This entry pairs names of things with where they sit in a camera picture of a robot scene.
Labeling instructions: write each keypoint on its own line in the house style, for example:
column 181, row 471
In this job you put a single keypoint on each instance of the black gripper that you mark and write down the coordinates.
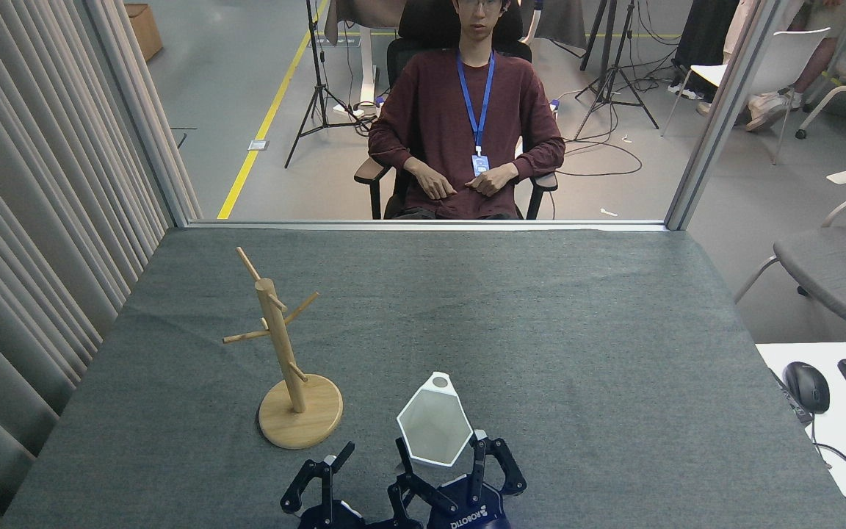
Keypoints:
column 335, row 520
column 467, row 510

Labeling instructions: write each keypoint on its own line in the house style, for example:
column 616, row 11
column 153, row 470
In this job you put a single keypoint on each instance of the white hexagonal cup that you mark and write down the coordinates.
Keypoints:
column 434, row 426

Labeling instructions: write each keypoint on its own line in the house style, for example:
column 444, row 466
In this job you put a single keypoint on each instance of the wooden cup rack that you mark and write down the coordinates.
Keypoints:
column 298, row 419

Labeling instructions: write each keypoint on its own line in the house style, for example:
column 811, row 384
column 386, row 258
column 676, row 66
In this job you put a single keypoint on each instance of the person's right hand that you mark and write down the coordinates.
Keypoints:
column 434, row 182

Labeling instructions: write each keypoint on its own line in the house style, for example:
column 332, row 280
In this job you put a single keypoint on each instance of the person's left hand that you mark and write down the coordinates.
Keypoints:
column 493, row 180

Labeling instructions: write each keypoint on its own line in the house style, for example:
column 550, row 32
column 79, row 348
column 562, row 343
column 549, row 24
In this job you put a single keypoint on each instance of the grey felt table mat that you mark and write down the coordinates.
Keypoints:
column 540, row 330

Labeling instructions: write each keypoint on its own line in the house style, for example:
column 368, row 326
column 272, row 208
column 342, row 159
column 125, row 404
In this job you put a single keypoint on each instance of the black computer mouse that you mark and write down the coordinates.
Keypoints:
column 807, row 388

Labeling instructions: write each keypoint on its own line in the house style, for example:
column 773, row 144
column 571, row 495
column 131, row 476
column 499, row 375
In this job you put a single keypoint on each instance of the black tripod stand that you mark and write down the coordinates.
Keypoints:
column 316, row 95
column 616, row 81

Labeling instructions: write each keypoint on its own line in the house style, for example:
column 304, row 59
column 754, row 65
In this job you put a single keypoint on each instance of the white standing desk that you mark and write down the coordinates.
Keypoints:
column 366, row 44

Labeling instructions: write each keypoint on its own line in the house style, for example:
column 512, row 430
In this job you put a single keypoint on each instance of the grey chair with white armrest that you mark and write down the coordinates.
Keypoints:
column 834, row 272

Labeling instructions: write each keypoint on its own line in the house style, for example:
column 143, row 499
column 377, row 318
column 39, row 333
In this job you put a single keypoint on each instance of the black office chair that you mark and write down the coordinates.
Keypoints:
column 423, row 29

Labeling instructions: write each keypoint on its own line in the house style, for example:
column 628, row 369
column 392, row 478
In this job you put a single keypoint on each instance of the beige curtain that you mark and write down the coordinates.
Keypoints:
column 26, row 184

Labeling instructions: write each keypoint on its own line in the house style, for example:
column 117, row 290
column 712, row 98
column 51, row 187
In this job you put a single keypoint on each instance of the black glasses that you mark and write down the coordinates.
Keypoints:
column 482, row 3

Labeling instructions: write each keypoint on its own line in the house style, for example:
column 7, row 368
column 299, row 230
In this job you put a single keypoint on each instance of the seated person in background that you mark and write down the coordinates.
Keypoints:
column 764, row 106

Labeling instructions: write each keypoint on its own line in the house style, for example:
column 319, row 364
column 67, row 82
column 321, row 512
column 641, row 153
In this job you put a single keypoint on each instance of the cardboard box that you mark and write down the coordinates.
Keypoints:
column 145, row 29

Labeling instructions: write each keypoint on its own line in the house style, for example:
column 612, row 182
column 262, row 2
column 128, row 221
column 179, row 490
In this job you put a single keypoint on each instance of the white plastic chair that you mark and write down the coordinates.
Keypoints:
column 775, row 62

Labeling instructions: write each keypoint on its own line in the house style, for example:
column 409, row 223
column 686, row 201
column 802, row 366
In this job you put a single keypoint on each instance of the silver table rail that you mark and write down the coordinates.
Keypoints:
column 283, row 224

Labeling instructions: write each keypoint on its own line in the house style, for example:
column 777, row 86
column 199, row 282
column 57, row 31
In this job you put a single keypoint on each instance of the silver post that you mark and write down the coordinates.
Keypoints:
column 724, row 110

